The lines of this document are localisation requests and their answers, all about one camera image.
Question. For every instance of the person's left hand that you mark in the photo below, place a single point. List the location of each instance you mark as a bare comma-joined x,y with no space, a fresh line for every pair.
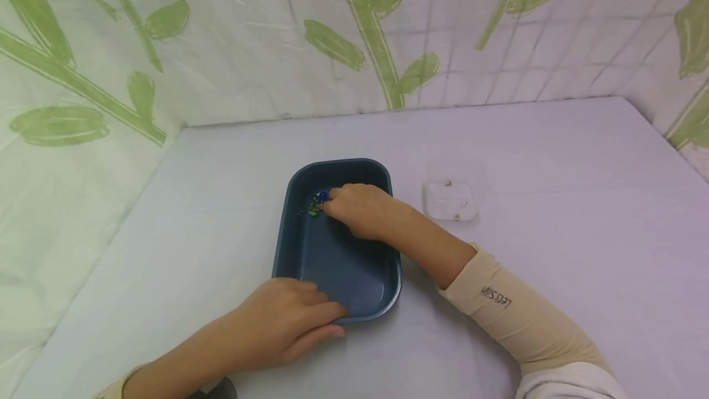
271,328

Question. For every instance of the person's right hand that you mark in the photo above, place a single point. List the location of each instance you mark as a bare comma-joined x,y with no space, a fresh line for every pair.
365,211

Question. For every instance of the person's left fingers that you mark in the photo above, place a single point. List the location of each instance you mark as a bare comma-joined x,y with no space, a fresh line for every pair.
302,289

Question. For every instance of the person's right fingers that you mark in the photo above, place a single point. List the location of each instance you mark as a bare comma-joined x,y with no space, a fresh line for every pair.
339,201

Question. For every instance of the person's left thumb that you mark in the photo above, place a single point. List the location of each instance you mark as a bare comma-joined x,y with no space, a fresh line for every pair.
318,337

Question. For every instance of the person's left index finger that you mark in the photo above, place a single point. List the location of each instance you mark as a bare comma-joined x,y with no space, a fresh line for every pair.
329,313

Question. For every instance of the dark blue rectangular tray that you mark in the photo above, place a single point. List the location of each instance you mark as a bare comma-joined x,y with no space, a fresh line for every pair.
338,263

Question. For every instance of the person's left forearm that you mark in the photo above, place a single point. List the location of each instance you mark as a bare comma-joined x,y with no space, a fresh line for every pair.
171,365

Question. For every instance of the person's right forearm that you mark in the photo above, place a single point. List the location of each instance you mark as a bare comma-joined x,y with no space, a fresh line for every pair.
498,300

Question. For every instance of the cluster of green blue beads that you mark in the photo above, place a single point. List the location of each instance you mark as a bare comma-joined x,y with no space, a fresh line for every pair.
316,204

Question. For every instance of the black wrist band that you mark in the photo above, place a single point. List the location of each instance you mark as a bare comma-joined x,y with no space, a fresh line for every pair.
219,390

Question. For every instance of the clear plastic square container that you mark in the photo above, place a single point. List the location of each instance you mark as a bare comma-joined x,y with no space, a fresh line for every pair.
455,193

